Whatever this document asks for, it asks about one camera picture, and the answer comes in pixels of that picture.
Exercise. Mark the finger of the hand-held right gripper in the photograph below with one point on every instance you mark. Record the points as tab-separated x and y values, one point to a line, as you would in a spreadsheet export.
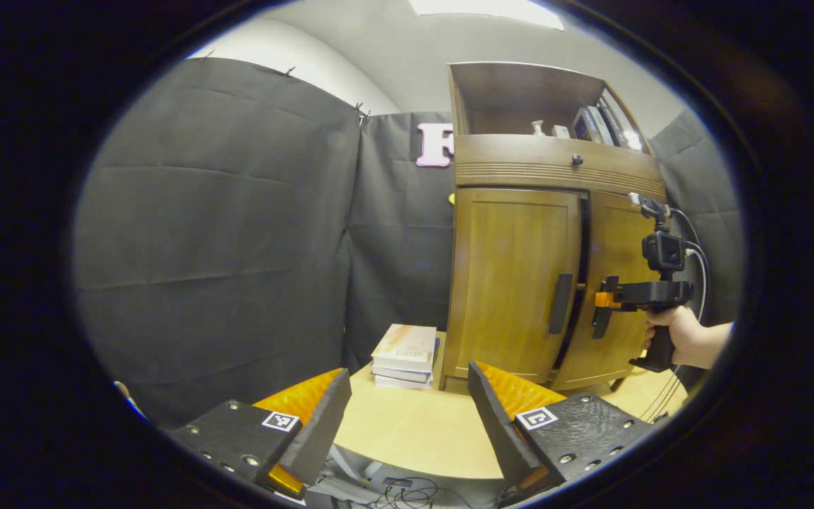
606	299

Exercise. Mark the wooden shoe cabinet door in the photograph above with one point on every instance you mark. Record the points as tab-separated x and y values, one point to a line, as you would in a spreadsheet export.
615	240
506	276

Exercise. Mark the small pump bottle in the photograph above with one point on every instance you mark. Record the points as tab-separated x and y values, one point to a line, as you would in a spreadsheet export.
538	129

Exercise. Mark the large ceiling light panel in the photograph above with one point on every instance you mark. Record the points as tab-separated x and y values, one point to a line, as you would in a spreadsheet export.
485	10

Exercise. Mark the dark spine book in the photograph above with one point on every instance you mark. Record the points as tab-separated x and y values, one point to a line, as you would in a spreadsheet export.
614	124

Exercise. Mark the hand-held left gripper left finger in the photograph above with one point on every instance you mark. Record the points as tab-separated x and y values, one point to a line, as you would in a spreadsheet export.
322	431

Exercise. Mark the small white box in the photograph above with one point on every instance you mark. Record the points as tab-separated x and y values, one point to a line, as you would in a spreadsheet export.
560	131

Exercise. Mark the black backdrop cloth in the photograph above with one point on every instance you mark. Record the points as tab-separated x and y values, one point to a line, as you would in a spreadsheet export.
223	233

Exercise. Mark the thick beige cover book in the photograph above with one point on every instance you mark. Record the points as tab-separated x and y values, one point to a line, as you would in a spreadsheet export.
405	343

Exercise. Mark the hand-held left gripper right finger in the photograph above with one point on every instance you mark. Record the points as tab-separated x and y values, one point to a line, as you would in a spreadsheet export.
495	431

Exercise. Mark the wooden double-door shoe cabinet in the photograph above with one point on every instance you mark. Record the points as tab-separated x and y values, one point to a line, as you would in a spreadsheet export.
520	92

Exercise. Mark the light grey spine book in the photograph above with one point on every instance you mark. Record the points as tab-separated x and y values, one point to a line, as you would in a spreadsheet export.
599	127

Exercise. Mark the wooden cabinet drawer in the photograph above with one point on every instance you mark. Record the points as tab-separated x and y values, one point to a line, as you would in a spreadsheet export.
520	159

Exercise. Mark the blue-grey spine book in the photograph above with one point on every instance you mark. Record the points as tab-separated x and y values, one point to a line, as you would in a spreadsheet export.
582	126

